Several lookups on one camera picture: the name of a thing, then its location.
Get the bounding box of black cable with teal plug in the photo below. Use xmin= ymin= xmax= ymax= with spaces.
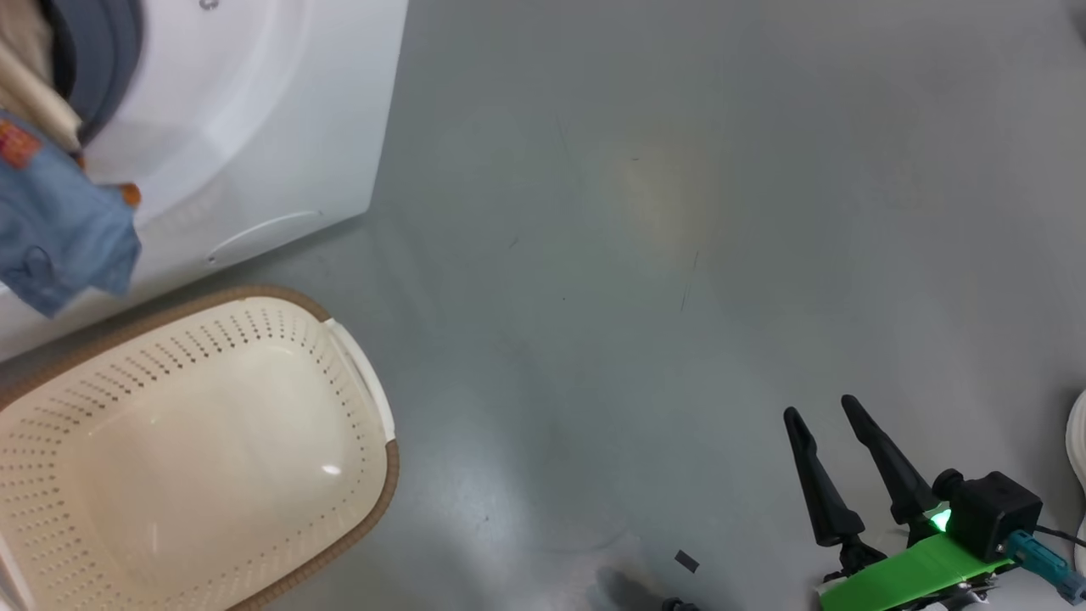
xmin=1005 ymin=524 xmax=1086 ymax=605

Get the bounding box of blue cartoon print garment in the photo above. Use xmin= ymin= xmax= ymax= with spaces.
xmin=0 ymin=110 xmax=143 ymax=319

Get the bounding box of white washing machine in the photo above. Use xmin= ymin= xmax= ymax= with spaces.
xmin=0 ymin=0 xmax=410 ymax=362

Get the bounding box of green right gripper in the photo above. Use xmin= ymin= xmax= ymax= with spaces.
xmin=782 ymin=394 xmax=1019 ymax=611

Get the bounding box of cream perforated laundry basket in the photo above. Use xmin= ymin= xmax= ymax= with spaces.
xmin=0 ymin=285 xmax=400 ymax=611

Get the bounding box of round white filter cover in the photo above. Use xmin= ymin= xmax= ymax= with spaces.
xmin=206 ymin=210 xmax=327 ymax=268

